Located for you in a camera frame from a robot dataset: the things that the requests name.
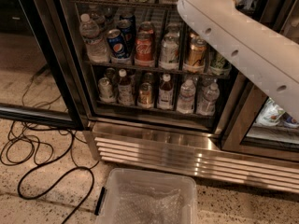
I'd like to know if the clear bottle right compartment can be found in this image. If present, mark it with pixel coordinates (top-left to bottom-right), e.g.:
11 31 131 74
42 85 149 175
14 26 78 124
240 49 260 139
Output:
255 98 285 127

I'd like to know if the open glass fridge door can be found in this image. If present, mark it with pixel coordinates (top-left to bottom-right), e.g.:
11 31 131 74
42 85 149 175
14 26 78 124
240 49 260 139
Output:
0 0 88 130

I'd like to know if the bubble wrap sheet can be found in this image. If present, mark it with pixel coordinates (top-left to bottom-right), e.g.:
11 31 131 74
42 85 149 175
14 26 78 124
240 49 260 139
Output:
113 185 183 224

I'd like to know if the rear water bottle middle shelf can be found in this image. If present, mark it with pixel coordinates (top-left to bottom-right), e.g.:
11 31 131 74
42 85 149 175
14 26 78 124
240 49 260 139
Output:
88 5 107 32

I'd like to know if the brown juice bottle right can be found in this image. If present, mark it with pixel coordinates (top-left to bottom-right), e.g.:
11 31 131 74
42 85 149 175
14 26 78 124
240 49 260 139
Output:
157 74 174 110

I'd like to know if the black floor cable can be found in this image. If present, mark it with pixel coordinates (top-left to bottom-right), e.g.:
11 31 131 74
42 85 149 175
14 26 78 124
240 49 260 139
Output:
0 64 101 224

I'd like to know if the front water bottle middle shelf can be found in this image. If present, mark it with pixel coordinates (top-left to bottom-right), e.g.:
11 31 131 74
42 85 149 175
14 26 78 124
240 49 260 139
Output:
79 13 108 63

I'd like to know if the front red Coca-Cola can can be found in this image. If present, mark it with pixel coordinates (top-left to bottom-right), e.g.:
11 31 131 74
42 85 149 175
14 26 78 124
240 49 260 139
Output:
135 31 154 67

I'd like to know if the rear gold can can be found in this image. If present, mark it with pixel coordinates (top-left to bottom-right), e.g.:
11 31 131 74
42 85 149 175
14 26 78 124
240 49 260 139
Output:
189 29 198 40

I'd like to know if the brown juice bottle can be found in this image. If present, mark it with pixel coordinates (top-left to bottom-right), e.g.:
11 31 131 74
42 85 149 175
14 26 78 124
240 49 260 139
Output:
157 74 174 110
118 69 134 105

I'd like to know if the front green can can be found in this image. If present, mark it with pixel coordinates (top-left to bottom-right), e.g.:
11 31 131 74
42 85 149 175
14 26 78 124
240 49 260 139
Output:
208 49 232 76

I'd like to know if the rear red cola can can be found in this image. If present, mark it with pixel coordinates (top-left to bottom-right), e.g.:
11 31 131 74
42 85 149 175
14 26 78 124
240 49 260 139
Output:
138 21 155 38

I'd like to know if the closed right fridge door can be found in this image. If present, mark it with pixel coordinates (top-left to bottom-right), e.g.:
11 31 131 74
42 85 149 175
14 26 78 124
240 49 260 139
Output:
221 0 299 161

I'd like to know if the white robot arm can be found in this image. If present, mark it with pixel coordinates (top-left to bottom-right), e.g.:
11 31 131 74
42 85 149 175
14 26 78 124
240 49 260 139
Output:
177 0 299 119

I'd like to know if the blue pepsi can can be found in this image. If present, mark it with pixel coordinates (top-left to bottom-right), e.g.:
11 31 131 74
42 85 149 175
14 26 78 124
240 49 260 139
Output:
117 20 135 52
107 29 129 59

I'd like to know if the water bottle shelf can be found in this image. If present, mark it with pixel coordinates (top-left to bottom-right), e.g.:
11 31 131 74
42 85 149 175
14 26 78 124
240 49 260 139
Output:
177 79 196 114
79 13 108 63
196 82 220 116
88 5 107 32

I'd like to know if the blue Pepsi can right compartment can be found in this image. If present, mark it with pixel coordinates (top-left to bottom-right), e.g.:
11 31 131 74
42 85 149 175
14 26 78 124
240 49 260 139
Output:
283 113 299 129

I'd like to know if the clear plastic storage bin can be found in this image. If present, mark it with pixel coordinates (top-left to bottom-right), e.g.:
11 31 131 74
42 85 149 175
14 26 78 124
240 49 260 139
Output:
94 168 197 224

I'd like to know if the rear blue Pepsi can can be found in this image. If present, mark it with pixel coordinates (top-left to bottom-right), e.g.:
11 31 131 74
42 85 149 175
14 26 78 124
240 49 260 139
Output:
117 20 135 52

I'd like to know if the front gold can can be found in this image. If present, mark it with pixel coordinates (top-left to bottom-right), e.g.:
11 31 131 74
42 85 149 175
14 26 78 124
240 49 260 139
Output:
183 36 206 74

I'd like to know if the gold can bottom shelf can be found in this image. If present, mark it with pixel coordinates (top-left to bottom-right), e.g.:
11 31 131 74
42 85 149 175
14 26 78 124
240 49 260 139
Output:
137 83 153 108

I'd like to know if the silver can bottom shelf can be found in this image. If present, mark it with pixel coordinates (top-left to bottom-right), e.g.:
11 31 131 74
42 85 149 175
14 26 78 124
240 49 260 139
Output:
98 77 116 103

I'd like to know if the brown juice bottle left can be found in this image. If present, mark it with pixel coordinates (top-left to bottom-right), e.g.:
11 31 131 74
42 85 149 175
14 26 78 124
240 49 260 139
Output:
118 69 134 105

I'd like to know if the rightmost water bottle bottom shelf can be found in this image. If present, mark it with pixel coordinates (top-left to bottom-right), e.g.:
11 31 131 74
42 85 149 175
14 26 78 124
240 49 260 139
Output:
196 82 220 116

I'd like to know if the stainless steel display fridge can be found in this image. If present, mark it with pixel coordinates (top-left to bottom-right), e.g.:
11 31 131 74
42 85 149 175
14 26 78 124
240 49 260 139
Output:
57 0 299 193

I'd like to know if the front blue Pepsi can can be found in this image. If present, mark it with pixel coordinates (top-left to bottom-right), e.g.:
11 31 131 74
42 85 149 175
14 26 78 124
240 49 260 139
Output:
107 29 129 59

